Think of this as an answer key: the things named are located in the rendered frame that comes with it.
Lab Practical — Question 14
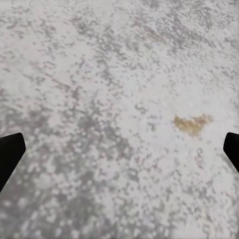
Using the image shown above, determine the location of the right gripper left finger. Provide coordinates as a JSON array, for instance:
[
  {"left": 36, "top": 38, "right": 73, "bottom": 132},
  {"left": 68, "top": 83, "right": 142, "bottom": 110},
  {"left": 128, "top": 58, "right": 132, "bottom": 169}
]
[{"left": 0, "top": 132, "right": 26, "bottom": 192}]

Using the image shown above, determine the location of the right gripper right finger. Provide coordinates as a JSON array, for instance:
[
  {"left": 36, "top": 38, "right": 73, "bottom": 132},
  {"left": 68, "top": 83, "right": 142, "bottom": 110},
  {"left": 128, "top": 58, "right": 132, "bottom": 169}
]
[{"left": 223, "top": 132, "right": 239, "bottom": 173}]

